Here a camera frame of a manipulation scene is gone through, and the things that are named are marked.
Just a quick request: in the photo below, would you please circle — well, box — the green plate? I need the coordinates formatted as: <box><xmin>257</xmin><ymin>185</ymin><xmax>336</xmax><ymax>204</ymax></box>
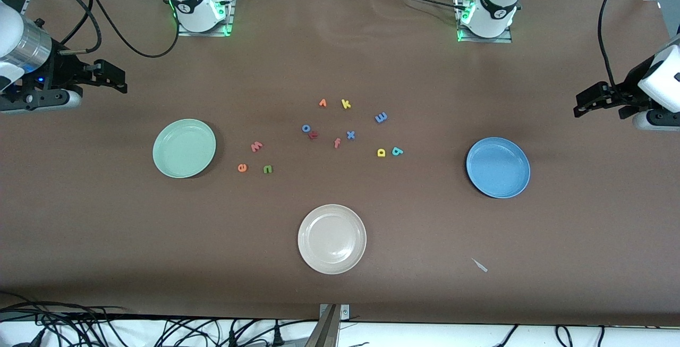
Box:
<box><xmin>152</xmin><ymin>119</ymin><xmax>217</xmax><ymax>179</ymax></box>

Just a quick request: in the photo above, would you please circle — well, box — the blue plate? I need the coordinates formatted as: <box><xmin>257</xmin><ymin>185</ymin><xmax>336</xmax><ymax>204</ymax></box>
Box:
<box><xmin>466</xmin><ymin>137</ymin><xmax>531</xmax><ymax>199</ymax></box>

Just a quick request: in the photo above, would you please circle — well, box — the brown table cover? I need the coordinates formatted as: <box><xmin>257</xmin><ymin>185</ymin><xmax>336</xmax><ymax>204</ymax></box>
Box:
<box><xmin>0</xmin><ymin>0</ymin><xmax>680</xmax><ymax>327</ymax></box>

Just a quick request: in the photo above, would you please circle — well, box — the beige plate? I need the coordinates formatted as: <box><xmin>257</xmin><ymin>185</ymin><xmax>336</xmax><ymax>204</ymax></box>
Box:
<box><xmin>297</xmin><ymin>204</ymin><xmax>368</xmax><ymax>275</ymax></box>

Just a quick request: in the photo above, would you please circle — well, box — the aluminium table clamp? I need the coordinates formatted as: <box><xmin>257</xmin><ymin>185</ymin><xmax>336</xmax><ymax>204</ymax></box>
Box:
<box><xmin>319</xmin><ymin>303</ymin><xmax>350</xmax><ymax>320</ymax></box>

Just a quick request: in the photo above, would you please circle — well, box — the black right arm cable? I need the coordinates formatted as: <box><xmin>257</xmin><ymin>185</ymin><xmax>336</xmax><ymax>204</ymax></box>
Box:
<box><xmin>32</xmin><ymin>0</ymin><xmax>181</xmax><ymax>59</ymax></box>

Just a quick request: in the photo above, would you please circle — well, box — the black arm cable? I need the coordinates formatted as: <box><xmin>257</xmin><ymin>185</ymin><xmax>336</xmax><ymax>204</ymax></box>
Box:
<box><xmin>597</xmin><ymin>0</ymin><xmax>634</xmax><ymax>92</ymax></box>
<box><xmin>32</xmin><ymin>0</ymin><xmax>181</xmax><ymax>59</ymax></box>

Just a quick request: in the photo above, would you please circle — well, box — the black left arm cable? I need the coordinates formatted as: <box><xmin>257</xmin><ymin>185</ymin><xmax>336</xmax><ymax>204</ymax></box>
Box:
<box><xmin>597</xmin><ymin>0</ymin><xmax>634</xmax><ymax>92</ymax></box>

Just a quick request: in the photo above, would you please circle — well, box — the black floor cable tangle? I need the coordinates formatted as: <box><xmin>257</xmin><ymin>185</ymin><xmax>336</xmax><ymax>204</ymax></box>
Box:
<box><xmin>0</xmin><ymin>294</ymin><xmax>128</xmax><ymax>347</ymax></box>

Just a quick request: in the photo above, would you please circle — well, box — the grey metal post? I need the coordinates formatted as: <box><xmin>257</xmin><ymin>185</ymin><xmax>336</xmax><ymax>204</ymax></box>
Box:
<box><xmin>304</xmin><ymin>304</ymin><xmax>341</xmax><ymax>347</ymax></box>

